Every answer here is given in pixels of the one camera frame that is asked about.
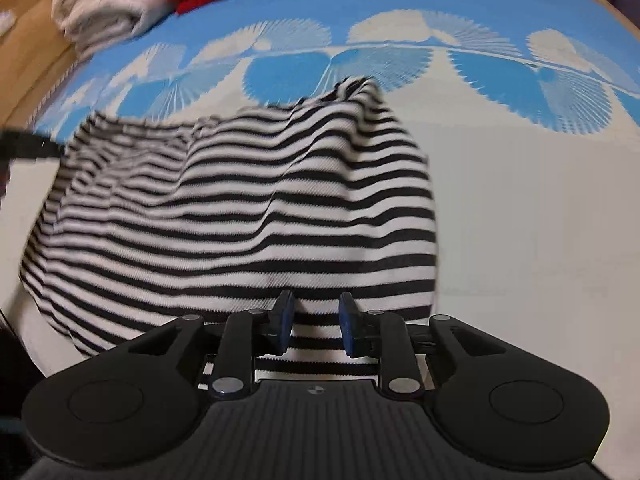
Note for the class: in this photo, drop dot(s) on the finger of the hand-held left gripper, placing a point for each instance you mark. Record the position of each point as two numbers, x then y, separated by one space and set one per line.
30 144

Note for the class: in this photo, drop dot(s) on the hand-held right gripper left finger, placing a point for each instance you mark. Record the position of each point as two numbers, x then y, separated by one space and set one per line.
284 321

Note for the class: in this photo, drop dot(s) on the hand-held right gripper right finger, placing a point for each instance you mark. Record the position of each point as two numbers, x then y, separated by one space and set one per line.
347 324

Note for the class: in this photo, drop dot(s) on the black white striped garment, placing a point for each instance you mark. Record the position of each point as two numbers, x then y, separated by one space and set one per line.
225 210

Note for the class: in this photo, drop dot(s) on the white folded garment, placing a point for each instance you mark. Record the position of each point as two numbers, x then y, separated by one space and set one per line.
100 5

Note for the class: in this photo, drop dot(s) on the blue white patterned mat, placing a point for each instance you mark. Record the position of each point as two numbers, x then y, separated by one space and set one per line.
500 160

